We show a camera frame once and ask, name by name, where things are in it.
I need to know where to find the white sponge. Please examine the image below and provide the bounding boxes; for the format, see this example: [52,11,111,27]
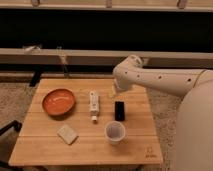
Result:
[57,125,78,145]

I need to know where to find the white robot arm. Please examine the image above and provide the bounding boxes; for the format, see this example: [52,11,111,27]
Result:
[112,55,213,171]

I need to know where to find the orange ceramic bowl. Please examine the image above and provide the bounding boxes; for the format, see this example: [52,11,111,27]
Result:
[42,89,76,116]

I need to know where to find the black rectangular block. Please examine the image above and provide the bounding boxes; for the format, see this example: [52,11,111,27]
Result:
[115,101,125,121]

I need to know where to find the white tube bottle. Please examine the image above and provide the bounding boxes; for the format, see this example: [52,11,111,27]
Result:
[89,91,100,123]

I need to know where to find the black chair leg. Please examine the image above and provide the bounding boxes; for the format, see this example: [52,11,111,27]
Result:
[0,120,22,136]

